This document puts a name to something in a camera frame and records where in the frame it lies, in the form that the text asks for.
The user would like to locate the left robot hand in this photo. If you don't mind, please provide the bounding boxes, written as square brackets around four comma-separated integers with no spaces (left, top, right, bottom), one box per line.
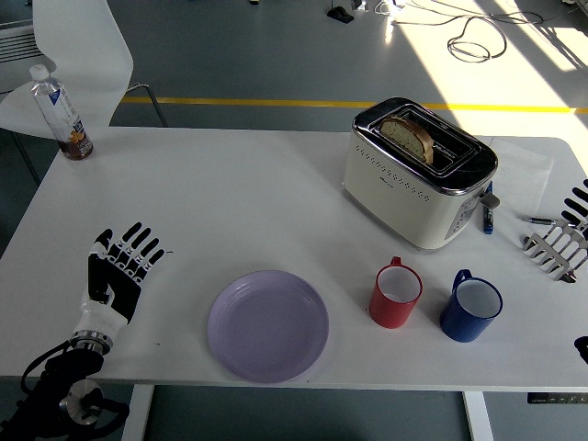
[75,222,165,341]

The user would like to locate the purple plastic plate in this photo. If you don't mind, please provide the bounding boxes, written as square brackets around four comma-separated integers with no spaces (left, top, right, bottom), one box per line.
[206,269,331,385]

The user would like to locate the bread slice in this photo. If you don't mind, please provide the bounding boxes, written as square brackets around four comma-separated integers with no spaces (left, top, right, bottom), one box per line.
[379,113,435,165]

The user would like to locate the white table leg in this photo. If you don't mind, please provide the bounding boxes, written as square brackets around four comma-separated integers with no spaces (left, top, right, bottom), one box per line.
[461,390,495,441]
[119,384,155,441]

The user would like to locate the clear plastic drink bottle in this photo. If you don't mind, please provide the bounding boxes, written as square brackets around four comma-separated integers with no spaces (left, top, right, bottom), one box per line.
[28,63,96,162]

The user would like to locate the white chair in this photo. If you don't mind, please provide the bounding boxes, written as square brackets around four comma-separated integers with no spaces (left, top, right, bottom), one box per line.
[0,0,169,185]

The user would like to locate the white slatted radiator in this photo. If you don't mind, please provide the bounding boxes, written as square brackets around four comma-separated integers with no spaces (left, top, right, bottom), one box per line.
[0,17,46,66]

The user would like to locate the red enamel mug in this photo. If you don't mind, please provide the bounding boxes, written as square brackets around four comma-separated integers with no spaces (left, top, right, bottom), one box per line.
[368,255,424,330]

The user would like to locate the cream and chrome toaster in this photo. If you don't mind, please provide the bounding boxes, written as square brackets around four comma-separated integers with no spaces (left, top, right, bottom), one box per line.
[342,96,501,253]

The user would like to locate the blue enamel mug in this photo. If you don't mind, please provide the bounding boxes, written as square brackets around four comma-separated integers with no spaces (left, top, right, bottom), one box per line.
[439,268,503,344]

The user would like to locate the black floor device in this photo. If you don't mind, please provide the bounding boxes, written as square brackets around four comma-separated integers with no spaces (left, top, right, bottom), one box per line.
[326,0,355,23]

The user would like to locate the blue marker pen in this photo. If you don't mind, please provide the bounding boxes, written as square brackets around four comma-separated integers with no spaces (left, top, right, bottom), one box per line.
[481,181,495,235]

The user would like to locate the white paper sheet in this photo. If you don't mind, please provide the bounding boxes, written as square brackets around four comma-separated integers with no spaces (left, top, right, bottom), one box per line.
[489,136,555,210]

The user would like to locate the silver ballpoint pen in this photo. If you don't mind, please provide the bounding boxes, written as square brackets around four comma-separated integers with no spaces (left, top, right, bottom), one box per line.
[521,215,571,228]

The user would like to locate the silver metal toast rack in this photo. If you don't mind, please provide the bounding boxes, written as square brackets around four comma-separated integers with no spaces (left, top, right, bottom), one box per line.
[522,219,588,284]

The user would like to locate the black table control panel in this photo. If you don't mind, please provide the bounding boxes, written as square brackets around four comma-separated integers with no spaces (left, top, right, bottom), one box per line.
[526,392,588,406]

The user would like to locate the white floor cable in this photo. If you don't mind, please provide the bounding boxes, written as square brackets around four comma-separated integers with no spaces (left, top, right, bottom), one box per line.
[374,0,406,17]

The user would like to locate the grey floor cable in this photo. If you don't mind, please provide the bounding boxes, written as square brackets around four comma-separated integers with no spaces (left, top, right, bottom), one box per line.
[392,0,546,62]

